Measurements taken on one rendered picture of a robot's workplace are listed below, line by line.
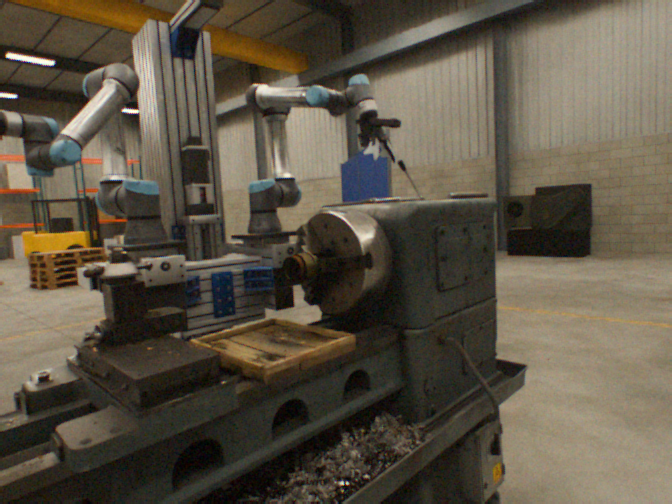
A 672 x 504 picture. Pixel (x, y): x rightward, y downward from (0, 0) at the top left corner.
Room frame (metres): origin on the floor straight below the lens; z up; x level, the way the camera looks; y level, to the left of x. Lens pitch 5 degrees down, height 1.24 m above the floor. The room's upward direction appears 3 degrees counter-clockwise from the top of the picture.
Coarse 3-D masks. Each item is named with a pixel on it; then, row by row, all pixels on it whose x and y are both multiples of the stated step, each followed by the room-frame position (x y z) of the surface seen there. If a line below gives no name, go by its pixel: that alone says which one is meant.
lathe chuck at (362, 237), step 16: (320, 224) 1.32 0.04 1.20; (336, 224) 1.27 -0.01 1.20; (352, 224) 1.24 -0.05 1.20; (368, 224) 1.28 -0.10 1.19; (320, 240) 1.33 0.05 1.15; (336, 240) 1.28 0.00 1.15; (352, 240) 1.23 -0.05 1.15; (368, 240) 1.23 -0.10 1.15; (336, 256) 1.28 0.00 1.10; (384, 256) 1.26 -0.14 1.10; (336, 272) 1.28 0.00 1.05; (352, 272) 1.23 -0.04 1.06; (368, 272) 1.21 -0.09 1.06; (384, 272) 1.26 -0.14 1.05; (336, 288) 1.28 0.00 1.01; (352, 288) 1.24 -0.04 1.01; (368, 288) 1.23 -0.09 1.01; (320, 304) 1.34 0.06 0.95; (336, 304) 1.29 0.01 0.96; (352, 304) 1.24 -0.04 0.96
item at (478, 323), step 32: (448, 320) 1.39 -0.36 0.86; (480, 320) 1.57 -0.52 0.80; (416, 352) 1.28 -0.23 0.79; (448, 352) 1.41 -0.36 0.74; (480, 352) 1.55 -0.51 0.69; (416, 384) 1.28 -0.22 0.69; (448, 384) 1.40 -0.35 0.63; (384, 416) 1.36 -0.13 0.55; (416, 416) 1.28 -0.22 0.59; (448, 448) 1.44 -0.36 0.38; (416, 480) 1.33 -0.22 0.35; (448, 480) 1.43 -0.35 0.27
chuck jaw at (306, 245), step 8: (304, 224) 1.33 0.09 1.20; (296, 232) 1.34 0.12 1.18; (304, 232) 1.32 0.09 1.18; (312, 232) 1.33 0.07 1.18; (304, 240) 1.29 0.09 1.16; (312, 240) 1.31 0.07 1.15; (304, 248) 1.27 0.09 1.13; (312, 248) 1.29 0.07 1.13; (320, 248) 1.31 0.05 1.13; (320, 256) 1.33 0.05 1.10
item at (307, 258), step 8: (296, 256) 1.21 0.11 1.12; (304, 256) 1.22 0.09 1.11; (312, 256) 1.23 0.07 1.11; (288, 264) 1.23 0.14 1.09; (296, 264) 1.19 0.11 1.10; (304, 264) 1.20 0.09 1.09; (312, 264) 1.21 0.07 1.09; (288, 272) 1.23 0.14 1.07; (296, 272) 1.19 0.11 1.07; (304, 272) 1.20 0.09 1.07; (312, 272) 1.21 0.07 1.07; (288, 280) 1.22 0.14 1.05; (296, 280) 1.19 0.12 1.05; (304, 280) 1.21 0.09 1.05; (312, 280) 1.23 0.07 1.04
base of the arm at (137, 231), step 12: (132, 216) 1.52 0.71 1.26; (144, 216) 1.53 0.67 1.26; (156, 216) 1.56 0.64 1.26; (132, 228) 1.52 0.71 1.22; (144, 228) 1.52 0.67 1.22; (156, 228) 1.54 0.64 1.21; (132, 240) 1.51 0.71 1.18; (144, 240) 1.51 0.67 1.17; (156, 240) 1.53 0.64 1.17; (168, 240) 1.60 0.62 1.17
